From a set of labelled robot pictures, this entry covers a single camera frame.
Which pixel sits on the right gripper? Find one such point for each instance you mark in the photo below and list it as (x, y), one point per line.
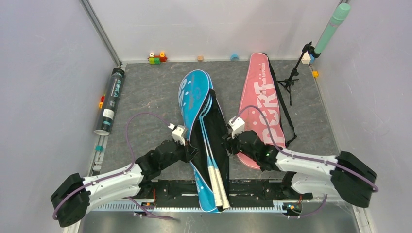
(230, 141)

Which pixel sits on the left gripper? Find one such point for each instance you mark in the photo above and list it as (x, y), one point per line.
(189, 152)

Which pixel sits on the pink racket cover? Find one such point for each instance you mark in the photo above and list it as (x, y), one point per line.
(259, 90)

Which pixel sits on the blue racket cover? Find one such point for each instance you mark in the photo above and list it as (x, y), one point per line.
(193, 91)

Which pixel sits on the black shuttlecock tube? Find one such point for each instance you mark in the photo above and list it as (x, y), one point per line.
(110, 103)

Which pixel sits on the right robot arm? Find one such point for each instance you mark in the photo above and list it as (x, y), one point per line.
(343, 175)

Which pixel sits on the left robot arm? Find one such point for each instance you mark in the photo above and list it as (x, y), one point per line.
(77, 195)

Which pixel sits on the black mini tripod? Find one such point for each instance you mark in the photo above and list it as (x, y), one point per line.
(289, 82)

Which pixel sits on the small orange block right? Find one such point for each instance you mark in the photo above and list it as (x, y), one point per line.
(315, 74)

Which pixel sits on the toy blocks at left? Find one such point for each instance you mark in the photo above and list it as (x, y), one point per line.
(101, 102)

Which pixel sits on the toy blocks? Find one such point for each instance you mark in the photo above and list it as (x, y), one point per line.
(157, 59)
(101, 102)

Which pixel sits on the toy blocks at back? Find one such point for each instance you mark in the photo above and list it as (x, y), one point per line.
(157, 59)

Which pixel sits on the green foam tube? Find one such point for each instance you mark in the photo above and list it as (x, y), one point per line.
(339, 15)

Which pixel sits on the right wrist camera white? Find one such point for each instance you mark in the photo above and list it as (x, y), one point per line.
(236, 126)

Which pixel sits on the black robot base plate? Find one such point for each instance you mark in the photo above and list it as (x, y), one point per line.
(242, 193)

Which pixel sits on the white slotted cable duct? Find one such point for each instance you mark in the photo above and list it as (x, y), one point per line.
(129, 206)

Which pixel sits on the teal clip on rail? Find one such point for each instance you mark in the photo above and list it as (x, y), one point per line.
(99, 148)

